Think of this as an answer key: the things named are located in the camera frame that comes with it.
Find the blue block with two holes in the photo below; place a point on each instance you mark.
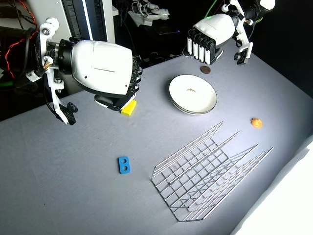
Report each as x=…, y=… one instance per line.
x=121, y=164

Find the white plate with dark rim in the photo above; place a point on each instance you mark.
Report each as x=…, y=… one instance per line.
x=195, y=113
x=193, y=98

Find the white background device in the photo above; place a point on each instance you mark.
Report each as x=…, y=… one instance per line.
x=146, y=14

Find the yellow rectangular block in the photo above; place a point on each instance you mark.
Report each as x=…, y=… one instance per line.
x=128, y=110

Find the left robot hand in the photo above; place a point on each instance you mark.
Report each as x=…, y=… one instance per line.
x=215, y=27

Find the brown sandwich cookie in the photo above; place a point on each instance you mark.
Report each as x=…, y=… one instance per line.
x=205, y=69

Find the orange swirl cookie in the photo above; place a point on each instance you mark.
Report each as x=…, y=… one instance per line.
x=257, y=123

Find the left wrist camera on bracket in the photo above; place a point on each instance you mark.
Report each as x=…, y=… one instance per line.
x=244, y=55

